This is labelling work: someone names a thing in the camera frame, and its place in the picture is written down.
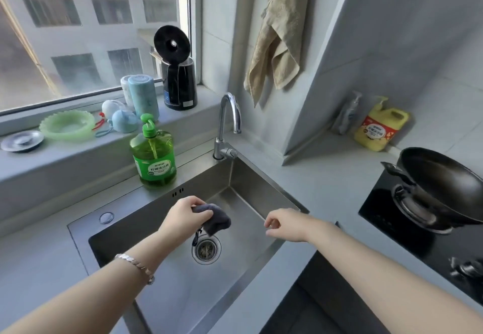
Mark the person's left hand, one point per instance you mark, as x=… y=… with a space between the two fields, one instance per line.
x=181 y=219

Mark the person's right hand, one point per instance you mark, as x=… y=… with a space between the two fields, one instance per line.
x=290 y=224

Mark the person's right fingers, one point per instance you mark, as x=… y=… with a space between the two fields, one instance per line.
x=272 y=224

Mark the person's left fingers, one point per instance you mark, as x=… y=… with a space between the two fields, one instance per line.
x=202 y=209

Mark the dark grey dish cloth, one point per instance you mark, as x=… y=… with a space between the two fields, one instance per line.
x=216 y=220

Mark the person's left forearm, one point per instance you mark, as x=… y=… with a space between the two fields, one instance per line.
x=81 y=284

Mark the person's right forearm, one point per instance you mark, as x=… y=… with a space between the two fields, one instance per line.
x=392 y=273

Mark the sink drain strainer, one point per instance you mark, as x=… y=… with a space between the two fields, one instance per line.
x=206 y=248

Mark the green dish soap bottle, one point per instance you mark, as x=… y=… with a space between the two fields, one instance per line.
x=154 y=158

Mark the stainless steel sink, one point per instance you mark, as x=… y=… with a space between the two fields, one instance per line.
x=181 y=277

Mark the chrome faucet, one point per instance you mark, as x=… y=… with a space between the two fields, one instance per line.
x=228 y=126

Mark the round sink overflow cap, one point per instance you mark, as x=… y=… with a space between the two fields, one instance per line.
x=106 y=217

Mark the blue round scrubber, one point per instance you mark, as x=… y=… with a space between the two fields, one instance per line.
x=124 y=120

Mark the light blue cylinder cup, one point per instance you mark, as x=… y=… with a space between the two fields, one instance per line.
x=143 y=96

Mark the black electric kettle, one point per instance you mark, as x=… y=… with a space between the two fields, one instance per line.
x=179 y=81

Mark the black gas stove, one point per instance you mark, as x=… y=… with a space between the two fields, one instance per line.
x=407 y=228

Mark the white round scrubber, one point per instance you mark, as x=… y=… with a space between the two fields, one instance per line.
x=111 y=108

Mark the white cylinder cup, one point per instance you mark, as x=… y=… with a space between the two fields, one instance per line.
x=126 y=88

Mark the yellow detergent bottle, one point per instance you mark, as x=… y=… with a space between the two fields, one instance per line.
x=379 y=126

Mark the green plastic bowl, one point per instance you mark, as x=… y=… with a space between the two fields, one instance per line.
x=68 y=126

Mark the black wok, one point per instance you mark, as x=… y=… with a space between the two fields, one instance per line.
x=441 y=190

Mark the beige hanging towel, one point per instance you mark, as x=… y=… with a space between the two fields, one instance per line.
x=277 y=32

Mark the metal sink stopper lid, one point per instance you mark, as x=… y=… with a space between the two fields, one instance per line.
x=22 y=140

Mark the stove control knob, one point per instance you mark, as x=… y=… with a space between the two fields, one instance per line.
x=468 y=266

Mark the window frame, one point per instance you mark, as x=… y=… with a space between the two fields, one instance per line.
x=113 y=92

